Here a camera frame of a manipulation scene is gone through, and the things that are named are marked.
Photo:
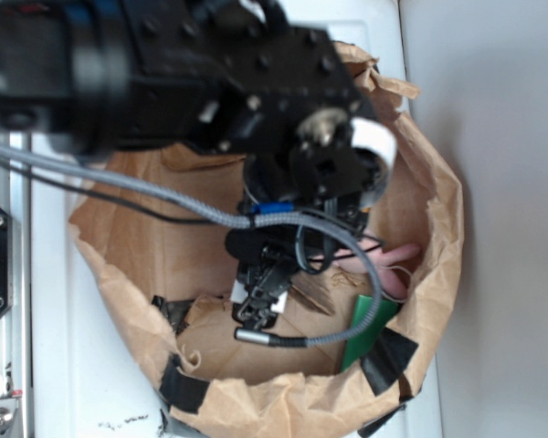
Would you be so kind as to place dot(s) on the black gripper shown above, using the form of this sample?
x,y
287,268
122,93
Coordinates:
x,y
298,212

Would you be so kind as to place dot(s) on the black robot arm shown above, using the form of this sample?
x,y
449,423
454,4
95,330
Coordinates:
x,y
221,78

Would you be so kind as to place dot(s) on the pink plush bunny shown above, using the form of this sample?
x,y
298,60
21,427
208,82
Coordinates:
x,y
386,262

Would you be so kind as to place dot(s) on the brown paper bag tray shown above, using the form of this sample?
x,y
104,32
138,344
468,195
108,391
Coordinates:
x,y
172,293

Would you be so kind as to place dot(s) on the green block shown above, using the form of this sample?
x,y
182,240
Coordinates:
x,y
357,346

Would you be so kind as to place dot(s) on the aluminium rail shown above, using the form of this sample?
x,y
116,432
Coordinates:
x,y
16,381

